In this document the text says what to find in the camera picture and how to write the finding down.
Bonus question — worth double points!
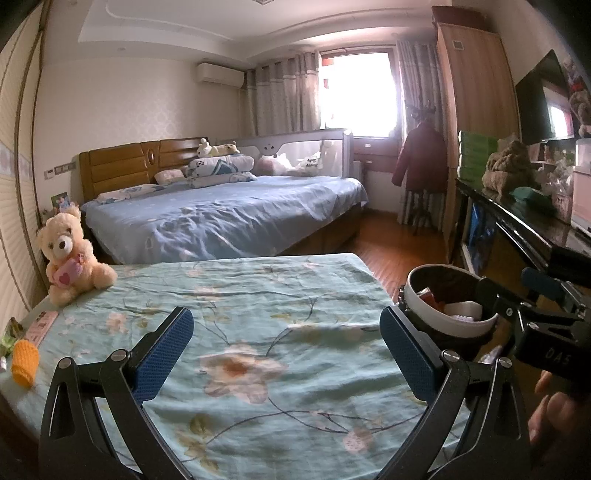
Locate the green floral bed sheet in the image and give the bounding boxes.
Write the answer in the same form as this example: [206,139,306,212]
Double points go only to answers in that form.
[0,251,472,480]

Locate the green folded cloth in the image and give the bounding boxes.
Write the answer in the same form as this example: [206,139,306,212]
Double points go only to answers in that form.
[512,185,557,204]

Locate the tall wooden wardrobe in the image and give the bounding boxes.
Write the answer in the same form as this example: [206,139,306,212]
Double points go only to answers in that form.
[434,21,520,241]

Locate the dark red coat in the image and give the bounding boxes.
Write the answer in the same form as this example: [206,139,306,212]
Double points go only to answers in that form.
[392,122,448,192]

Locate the bed with blue sheet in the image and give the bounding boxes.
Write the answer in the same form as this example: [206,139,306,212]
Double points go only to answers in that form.
[81,175,370,266]

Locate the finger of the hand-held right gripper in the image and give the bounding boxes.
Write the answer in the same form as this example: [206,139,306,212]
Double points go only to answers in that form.
[521,267,591,319]
[475,276,527,324]

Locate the brown plush toy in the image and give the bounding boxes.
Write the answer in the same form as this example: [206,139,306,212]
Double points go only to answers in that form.
[481,138,536,195]

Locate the black flat television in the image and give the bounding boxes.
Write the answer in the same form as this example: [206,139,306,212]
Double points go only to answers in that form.
[515,50,578,145]

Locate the bright window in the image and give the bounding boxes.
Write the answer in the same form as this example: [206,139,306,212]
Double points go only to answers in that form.
[318,46,402,139]

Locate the small red white carton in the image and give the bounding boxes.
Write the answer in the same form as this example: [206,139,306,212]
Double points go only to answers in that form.
[25,310,60,346]

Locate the green wrapper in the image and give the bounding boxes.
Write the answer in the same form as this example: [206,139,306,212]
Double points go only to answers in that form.
[0,318,21,356]

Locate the folded white blue quilt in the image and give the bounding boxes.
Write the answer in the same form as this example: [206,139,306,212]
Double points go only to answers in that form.
[187,154,259,189]

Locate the stack of green boxes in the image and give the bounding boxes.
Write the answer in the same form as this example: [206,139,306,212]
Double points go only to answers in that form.
[457,130,502,181]

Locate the grey bed guard rail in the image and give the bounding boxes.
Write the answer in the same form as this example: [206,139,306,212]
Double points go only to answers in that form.
[216,128,356,178]

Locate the white radiator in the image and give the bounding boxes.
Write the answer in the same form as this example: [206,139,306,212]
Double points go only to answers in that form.
[399,189,444,229]

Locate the white foam fruit net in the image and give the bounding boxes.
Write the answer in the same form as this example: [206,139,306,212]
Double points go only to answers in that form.
[438,300,481,326]

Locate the wooden window desk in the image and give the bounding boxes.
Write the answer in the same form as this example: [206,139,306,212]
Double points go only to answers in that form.
[353,136,402,171]

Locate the grey patterned curtain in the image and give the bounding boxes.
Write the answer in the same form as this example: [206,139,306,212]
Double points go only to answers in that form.
[245,51,321,137]
[396,39,455,232]

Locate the pink white storage box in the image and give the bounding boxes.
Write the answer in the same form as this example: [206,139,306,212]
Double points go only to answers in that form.
[570,138,591,232]

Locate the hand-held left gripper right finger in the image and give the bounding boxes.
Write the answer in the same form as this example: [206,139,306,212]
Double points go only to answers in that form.
[379,305,532,480]

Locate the cream sliding wardrobe doors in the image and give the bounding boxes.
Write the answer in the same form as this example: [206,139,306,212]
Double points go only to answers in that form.
[0,0,51,319]

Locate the white air conditioner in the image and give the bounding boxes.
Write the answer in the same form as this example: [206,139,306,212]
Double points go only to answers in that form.
[197,63,245,89]

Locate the flat patterned pillow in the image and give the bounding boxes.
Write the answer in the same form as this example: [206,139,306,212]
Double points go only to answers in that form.
[97,184,160,204]

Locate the pink plush toy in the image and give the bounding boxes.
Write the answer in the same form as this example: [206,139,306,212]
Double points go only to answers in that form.
[256,154,291,176]

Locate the wooden bed headboard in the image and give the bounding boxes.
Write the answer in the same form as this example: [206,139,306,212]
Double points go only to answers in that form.
[78,137,211,204]

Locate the person's right hand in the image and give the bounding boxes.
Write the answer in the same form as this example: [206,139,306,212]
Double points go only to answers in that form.
[526,369,591,462]

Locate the cream teddy bear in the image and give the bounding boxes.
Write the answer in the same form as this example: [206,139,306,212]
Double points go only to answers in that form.
[36,205,118,308]

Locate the white trash bin black liner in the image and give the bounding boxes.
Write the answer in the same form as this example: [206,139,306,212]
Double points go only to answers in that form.
[398,263,502,358]

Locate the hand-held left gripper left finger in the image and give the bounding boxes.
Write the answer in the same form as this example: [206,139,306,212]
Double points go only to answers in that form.
[39,305,195,480]

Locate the small pink pillow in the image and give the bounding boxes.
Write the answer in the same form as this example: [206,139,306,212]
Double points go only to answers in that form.
[154,168,188,185]

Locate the black television cabinet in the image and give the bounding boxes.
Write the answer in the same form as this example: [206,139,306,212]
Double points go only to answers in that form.
[450,178,591,287]

